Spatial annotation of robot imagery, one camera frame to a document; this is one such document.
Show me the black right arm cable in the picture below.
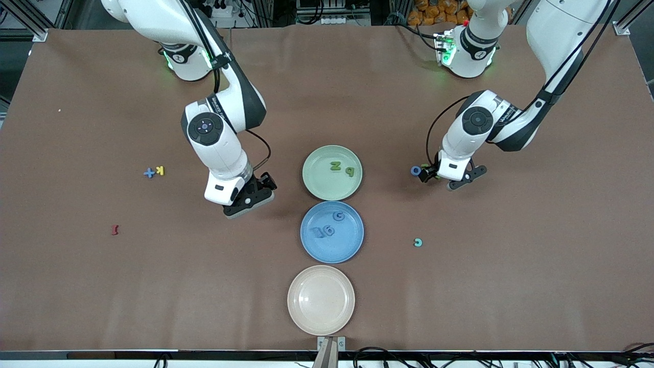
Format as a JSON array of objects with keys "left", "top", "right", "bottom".
[{"left": 176, "top": 0, "right": 271, "bottom": 174}]

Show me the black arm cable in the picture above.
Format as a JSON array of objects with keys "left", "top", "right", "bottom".
[
  {"left": 176, "top": 0, "right": 271, "bottom": 174},
  {"left": 426, "top": 0, "right": 621, "bottom": 169}
]

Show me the pile of orange objects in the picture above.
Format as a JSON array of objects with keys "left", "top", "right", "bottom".
[{"left": 407, "top": 0, "right": 473, "bottom": 26}]

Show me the black equipment behind table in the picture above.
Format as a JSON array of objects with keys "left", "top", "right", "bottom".
[{"left": 295, "top": 0, "right": 372, "bottom": 26}]

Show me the tan camera post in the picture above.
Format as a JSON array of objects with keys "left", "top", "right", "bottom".
[{"left": 312, "top": 339, "right": 339, "bottom": 368}]

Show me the beige plate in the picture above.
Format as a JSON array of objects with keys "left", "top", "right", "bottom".
[{"left": 287, "top": 265, "right": 356, "bottom": 336}]

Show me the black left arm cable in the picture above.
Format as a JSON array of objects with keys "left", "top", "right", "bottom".
[{"left": 426, "top": 0, "right": 621, "bottom": 169}]

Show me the white power strip with plugs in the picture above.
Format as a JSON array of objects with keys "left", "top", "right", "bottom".
[{"left": 204, "top": 0, "right": 233, "bottom": 18}]

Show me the pale green plate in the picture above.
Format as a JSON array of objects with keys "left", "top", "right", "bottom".
[{"left": 302, "top": 145, "right": 363, "bottom": 201}]

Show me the brown table cover sheet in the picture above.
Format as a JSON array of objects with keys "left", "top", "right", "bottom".
[{"left": 0, "top": 25, "right": 654, "bottom": 353}]

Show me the aluminium frame extrusion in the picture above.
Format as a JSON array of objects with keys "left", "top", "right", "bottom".
[
  {"left": 615, "top": 0, "right": 654, "bottom": 37},
  {"left": 0, "top": 0, "right": 50, "bottom": 42}
]

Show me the blue plate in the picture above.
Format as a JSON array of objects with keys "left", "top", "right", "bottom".
[{"left": 300, "top": 201, "right": 365, "bottom": 264}]

